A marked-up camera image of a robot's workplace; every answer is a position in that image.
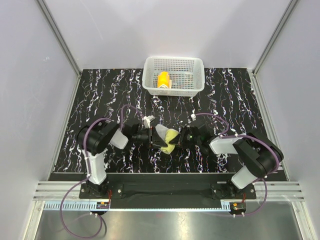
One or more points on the grey and orange towel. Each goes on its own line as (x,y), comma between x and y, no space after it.
(164,81)

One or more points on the grey towel yellow frog print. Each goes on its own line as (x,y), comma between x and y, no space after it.
(168,138)

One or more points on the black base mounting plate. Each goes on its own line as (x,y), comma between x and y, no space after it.
(167,187)

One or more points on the white slotted cable duct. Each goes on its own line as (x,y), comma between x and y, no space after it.
(139,206)

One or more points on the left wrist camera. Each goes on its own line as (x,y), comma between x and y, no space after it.
(147,120)

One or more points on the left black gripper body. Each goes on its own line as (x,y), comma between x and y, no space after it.
(143,136)

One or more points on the white plastic mesh basket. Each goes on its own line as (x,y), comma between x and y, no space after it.
(187,75)

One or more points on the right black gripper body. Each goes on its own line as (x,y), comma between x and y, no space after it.
(187,139)

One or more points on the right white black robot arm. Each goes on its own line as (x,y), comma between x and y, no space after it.
(260,156)

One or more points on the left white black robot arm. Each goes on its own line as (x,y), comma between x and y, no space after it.
(95,138)

